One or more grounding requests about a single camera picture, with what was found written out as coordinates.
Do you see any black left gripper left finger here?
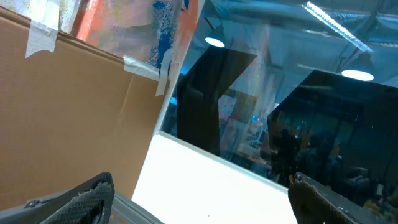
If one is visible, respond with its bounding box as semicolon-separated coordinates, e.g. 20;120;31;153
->
1;172;115;224

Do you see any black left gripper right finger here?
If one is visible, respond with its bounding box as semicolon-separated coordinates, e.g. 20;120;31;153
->
288;172;387;224

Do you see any grey plastic basket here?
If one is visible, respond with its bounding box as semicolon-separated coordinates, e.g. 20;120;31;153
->
109;192;164;224

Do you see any brown cardboard sheet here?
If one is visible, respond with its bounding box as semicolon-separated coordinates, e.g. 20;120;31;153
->
1;8;164;209

